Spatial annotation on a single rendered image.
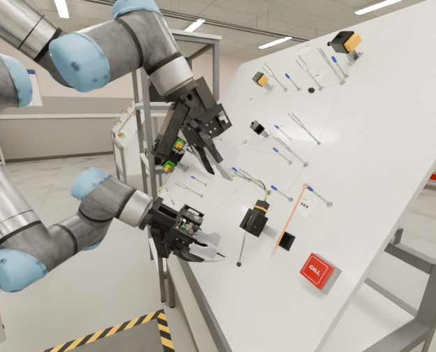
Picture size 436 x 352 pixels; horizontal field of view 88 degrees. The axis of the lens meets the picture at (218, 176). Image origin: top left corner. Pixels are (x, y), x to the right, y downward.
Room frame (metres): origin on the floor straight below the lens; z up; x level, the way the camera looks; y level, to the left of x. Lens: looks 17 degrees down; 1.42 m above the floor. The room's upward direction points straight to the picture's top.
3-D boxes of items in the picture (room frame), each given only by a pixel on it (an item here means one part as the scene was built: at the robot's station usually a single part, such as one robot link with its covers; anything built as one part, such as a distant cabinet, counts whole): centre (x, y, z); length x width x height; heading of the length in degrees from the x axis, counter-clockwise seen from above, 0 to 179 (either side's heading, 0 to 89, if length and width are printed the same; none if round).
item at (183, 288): (1.07, 0.23, 0.60); 0.55 x 0.02 x 0.39; 24
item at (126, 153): (4.04, 1.45, 0.83); 1.18 x 0.72 x 1.65; 29
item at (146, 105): (1.74, 0.33, 0.93); 0.61 x 0.50 x 1.85; 24
